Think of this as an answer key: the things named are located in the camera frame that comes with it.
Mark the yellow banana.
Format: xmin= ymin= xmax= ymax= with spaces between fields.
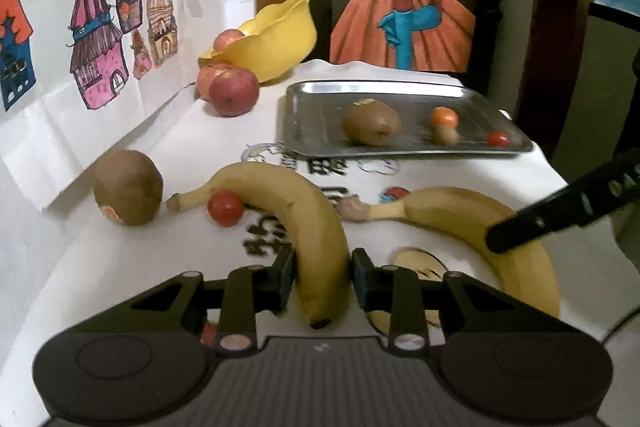
xmin=335 ymin=186 xmax=560 ymax=317
xmin=166 ymin=161 xmax=349 ymax=329

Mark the red cherry tomato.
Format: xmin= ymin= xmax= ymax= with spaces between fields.
xmin=207 ymin=188 xmax=244 ymax=228
xmin=487 ymin=130 xmax=511 ymax=147

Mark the brown kiwi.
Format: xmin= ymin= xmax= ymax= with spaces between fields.
xmin=93 ymin=150 xmax=164 ymax=227
xmin=341 ymin=98 xmax=402 ymax=146

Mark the small beige longan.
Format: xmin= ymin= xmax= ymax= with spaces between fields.
xmin=432 ymin=124 xmax=460 ymax=146

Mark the small orange tangerine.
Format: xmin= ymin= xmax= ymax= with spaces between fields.
xmin=430 ymin=106 xmax=459 ymax=128

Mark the red apple front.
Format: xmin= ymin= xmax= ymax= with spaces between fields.
xmin=208 ymin=67 xmax=259 ymax=117

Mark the red apple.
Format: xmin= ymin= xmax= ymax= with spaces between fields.
xmin=195 ymin=63 xmax=233 ymax=101
xmin=208 ymin=67 xmax=259 ymax=117

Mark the white printed table cloth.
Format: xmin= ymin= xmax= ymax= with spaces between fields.
xmin=1 ymin=60 xmax=639 ymax=426

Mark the metal tray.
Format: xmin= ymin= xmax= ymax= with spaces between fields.
xmin=278 ymin=79 xmax=534 ymax=158

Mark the red apple back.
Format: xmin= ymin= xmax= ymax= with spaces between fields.
xmin=195 ymin=63 xmax=233 ymax=101

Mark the apple inside yellow bowl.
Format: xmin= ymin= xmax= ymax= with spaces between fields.
xmin=213 ymin=28 xmax=245 ymax=52

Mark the bubblegum girl poster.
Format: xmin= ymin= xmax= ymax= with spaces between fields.
xmin=330 ymin=0 xmax=475 ymax=72

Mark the yellow flower-shaped bowl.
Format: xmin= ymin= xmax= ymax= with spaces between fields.
xmin=198 ymin=0 xmax=318 ymax=83

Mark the houses drawing paper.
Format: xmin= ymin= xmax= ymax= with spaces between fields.
xmin=1 ymin=0 xmax=221 ymax=209

